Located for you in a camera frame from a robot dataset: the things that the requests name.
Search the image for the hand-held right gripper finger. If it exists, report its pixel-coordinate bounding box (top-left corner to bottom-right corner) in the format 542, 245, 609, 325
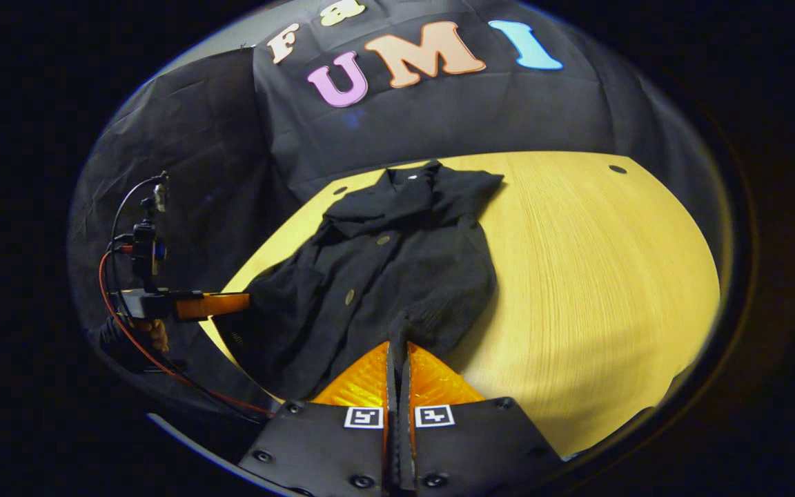
239, 340, 399, 497
398, 340, 565, 497

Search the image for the black button jacket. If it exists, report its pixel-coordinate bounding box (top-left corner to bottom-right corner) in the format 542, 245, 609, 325
213, 160, 506, 402

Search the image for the black backdrop cloth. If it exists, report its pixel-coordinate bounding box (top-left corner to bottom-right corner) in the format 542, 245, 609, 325
68, 0, 723, 422

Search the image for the red cable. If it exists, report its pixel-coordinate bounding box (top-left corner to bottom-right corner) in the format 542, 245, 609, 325
98, 245, 277, 418

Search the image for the black cable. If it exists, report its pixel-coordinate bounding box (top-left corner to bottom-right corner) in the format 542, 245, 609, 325
106, 176, 267, 423

